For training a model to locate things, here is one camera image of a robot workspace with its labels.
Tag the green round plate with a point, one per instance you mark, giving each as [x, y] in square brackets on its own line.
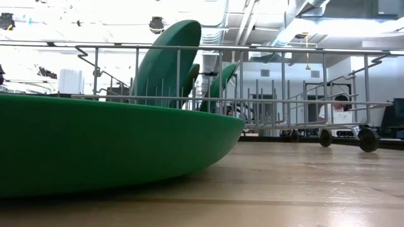
[161, 63]
[193, 75]
[222, 80]
[94, 142]

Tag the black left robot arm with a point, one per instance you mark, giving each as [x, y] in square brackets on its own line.
[1, 77]

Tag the black round ceiling device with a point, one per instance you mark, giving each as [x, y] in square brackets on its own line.
[156, 25]
[6, 21]

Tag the white cylindrical tank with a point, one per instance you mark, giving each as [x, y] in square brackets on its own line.
[71, 82]

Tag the person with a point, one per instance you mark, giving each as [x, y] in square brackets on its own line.
[341, 102]

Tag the white box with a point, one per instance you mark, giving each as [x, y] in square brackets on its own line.
[343, 117]

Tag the dark hanging ceiling fixture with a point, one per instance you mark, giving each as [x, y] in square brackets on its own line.
[47, 73]

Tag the black computer monitor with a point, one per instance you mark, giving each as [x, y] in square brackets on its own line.
[394, 116]

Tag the grey wall vent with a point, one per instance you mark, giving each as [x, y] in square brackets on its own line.
[265, 73]

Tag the silver corrugated ventilation duct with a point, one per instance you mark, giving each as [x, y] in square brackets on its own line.
[213, 36]

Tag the black aluminium table frame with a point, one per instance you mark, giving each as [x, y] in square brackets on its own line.
[284, 139]

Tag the white ceiling duct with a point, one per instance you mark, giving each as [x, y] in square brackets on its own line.
[347, 30]

